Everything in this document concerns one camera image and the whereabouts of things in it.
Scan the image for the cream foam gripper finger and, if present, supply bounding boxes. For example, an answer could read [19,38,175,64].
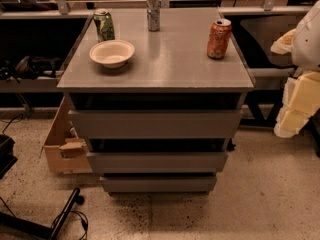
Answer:
[271,29,320,138]

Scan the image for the grey top drawer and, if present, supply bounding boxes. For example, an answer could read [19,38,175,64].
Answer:
[69,110,242,139]

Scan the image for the grey drawer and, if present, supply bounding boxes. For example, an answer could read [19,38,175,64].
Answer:
[100,176,217,193]
[87,152,227,173]
[69,110,242,139]

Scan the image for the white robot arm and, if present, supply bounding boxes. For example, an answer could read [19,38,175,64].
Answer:
[271,1,320,138]

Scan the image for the grey drawer cabinet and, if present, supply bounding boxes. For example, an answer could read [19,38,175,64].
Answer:
[58,8,254,178]

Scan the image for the grey bottom drawer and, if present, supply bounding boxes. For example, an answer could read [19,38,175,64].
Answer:
[100,176,217,193]

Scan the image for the grey middle drawer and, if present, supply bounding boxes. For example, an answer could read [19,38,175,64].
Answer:
[87,152,227,173]

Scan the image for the black office chair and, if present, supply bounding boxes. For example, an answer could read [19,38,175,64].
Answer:
[240,15,302,68]

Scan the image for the orange soda can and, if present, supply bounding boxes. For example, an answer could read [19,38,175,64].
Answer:
[207,18,232,59]

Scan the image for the silver soda can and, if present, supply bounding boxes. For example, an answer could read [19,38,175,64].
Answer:
[146,0,161,31]

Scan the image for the white paper bowl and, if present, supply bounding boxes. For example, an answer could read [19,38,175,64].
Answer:
[89,40,135,69]

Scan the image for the green soda can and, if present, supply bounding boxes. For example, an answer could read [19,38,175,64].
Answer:
[93,8,115,42]

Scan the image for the cardboard box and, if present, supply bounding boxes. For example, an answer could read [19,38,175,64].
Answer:
[43,99,92,173]

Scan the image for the black headphones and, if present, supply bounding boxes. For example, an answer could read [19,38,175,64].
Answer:
[0,56,63,81]

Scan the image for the black equipment case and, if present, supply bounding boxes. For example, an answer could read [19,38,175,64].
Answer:
[0,134,17,179]

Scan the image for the black chair base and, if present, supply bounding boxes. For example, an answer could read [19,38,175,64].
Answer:
[0,188,88,240]

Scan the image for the black cable on floor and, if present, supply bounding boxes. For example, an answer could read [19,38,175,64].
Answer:
[49,210,90,240]

